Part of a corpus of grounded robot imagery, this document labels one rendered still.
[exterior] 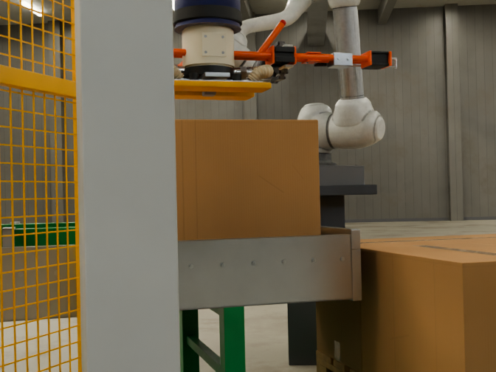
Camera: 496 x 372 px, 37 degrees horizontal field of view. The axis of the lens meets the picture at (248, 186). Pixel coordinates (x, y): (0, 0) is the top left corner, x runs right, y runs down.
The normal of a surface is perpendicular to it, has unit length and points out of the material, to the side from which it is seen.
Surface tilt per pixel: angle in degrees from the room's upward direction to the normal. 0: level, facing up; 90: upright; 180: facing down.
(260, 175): 90
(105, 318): 90
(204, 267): 90
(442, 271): 90
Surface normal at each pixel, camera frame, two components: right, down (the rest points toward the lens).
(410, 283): -0.96, 0.02
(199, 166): 0.24, -0.02
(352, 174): -0.08, -0.01
